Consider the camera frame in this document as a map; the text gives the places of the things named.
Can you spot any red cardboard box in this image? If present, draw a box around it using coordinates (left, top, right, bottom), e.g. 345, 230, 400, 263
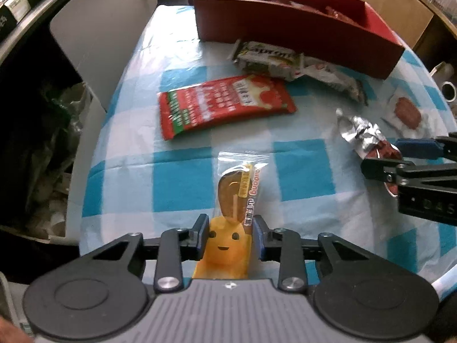
193, 0, 406, 80

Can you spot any blue checked tablecloth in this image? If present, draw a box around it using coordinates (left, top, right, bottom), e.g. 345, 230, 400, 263
73, 5, 457, 294

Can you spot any wooden cabinet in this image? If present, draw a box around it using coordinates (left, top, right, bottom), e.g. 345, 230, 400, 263
360, 0, 457, 65

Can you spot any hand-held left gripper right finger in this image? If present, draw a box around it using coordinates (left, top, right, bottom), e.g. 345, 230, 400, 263
252, 214, 377, 292

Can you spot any silver brown snack packet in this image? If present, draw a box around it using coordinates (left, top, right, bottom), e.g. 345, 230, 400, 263
336, 109, 404, 197

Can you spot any dark side table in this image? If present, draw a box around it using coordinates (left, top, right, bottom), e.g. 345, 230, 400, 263
0, 0, 159, 115

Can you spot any green white wafer packet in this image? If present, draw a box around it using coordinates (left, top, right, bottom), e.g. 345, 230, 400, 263
228, 39, 304, 81

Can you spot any dark plastic bag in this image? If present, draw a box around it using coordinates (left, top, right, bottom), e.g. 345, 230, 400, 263
18, 80, 95, 240

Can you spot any white clear snack packet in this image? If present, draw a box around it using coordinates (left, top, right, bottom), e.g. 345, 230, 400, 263
296, 55, 368, 106

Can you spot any yellow smiley snack packet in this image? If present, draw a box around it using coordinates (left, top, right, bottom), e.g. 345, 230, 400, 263
191, 152, 269, 281

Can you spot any large red white packet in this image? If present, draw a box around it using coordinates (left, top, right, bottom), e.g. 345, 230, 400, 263
157, 74, 298, 141

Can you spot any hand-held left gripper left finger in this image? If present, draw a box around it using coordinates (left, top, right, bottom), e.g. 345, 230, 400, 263
80, 214, 210, 292

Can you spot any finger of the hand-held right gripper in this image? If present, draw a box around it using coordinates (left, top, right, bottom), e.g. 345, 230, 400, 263
360, 158, 457, 190
394, 135, 457, 161

